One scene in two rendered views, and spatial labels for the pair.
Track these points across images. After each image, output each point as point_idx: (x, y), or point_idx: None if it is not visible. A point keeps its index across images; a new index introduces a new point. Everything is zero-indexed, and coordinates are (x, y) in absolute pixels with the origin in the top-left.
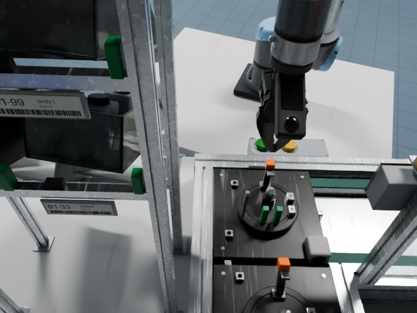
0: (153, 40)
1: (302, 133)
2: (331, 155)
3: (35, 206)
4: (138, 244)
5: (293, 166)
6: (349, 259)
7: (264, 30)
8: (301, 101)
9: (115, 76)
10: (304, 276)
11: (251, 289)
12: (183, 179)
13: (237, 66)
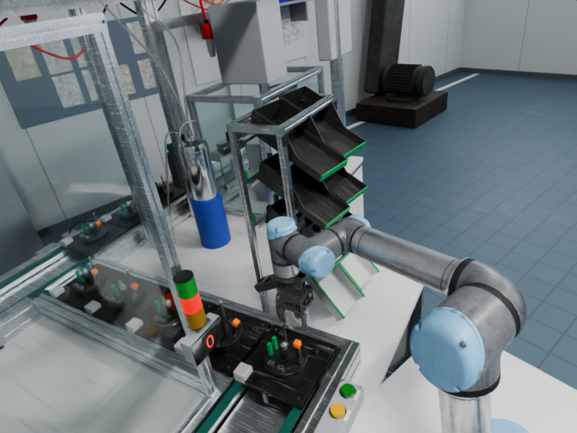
0: (297, 208)
1: (255, 284)
2: None
3: (372, 282)
4: (320, 320)
5: (313, 402)
6: (227, 395)
7: (495, 418)
8: (267, 281)
9: None
10: (235, 358)
11: (246, 332)
12: (362, 356)
13: None
